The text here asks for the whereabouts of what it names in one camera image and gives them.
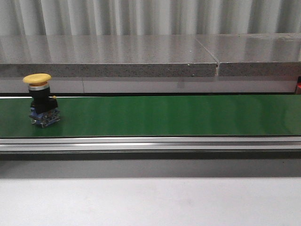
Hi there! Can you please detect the yellow mushroom push button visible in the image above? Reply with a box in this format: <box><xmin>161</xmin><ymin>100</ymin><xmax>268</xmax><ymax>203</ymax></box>
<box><xmin>23</xmin><ymin>73</ymin><xmax>60</xmax><ymax>128</ymax></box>

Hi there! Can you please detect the green conveyor belt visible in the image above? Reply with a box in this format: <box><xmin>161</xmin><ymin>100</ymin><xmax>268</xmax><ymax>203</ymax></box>
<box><xmin>0</xmin><ymin>95</ymin><xmax>301</xmax><ymax>137</ymax></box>

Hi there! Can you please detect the grey stone countertop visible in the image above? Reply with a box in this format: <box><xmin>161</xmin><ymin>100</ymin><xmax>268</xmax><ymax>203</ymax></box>
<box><xmin>0</xmin><ymin>33</ymin><xmax>301</xmax><ymax>95</ymax></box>

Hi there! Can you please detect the white pleated curtain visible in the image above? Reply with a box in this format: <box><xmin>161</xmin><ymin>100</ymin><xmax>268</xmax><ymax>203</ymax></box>
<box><xmin>0</xmin><ymin>0</ymin><xmax>301</xmax><ymax>35</ymax></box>

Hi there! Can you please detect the aluminium conveyor frame rail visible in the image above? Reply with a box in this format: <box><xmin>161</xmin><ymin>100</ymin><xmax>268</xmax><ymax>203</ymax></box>
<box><xmin>0</xmin><ymin>136</ymin><xmax>301</xmax><ymax>154</ymax></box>

